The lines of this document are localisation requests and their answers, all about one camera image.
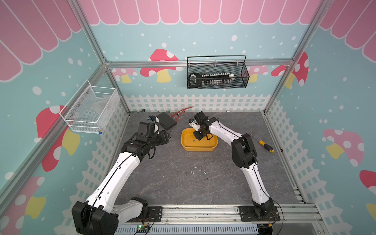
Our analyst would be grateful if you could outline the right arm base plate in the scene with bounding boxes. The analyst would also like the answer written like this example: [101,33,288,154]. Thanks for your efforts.
[237,206,282,224]

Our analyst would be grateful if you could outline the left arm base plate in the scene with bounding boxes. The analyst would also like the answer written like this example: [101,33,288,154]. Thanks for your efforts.
[128,207,163,222]

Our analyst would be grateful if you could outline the socket wrench set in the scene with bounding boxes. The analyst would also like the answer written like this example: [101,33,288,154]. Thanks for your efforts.
[187,72,235,89]

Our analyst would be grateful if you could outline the red handled pliers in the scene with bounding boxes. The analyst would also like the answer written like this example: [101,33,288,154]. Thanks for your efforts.
[170,106,193,121]

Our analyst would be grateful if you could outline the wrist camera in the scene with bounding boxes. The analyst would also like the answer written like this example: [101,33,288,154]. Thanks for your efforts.
[147,116,160,123]
[189,118,200,131]

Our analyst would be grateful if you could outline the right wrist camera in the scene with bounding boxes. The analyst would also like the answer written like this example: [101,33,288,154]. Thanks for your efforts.
[189,118,200,131]

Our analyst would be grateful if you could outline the green circuit board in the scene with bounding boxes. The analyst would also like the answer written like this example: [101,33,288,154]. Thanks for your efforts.
[136,225,151,234]

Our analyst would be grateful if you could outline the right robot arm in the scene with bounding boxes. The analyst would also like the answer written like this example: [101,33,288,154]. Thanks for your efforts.
[189,112,278,220]

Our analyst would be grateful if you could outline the yellow black screwdriver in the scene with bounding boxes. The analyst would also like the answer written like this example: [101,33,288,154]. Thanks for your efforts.
[251,134,275,153]

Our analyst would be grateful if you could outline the yellow plastic storage box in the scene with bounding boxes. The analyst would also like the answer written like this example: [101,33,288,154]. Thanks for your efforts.
[181,128,218,152]

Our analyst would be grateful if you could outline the black flat box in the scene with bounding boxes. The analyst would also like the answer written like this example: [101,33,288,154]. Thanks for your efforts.
[156,112,177,131]

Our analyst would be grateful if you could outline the white wire basket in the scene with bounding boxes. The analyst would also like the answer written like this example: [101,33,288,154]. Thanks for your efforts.
[60,80,120,135]

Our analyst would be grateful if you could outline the aluminium front rail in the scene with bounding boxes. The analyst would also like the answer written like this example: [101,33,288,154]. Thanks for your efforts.
[114,204,329,235]

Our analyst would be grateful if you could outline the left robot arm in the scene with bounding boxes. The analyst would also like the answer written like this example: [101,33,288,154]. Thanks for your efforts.
[71,120,170,235]

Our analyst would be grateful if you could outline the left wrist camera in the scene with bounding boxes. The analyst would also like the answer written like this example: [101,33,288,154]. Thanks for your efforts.
[147,116,160,123]

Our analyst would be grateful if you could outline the black wire mesh basket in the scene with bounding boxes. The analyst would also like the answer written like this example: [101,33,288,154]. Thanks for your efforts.
[187,55,250,90]

